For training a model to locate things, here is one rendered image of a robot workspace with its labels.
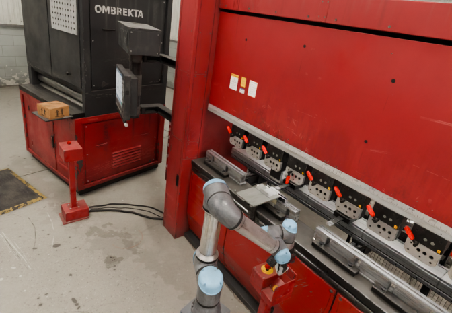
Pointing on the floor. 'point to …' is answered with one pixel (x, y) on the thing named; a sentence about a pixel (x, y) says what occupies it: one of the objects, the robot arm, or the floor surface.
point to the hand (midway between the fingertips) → (278, 274)
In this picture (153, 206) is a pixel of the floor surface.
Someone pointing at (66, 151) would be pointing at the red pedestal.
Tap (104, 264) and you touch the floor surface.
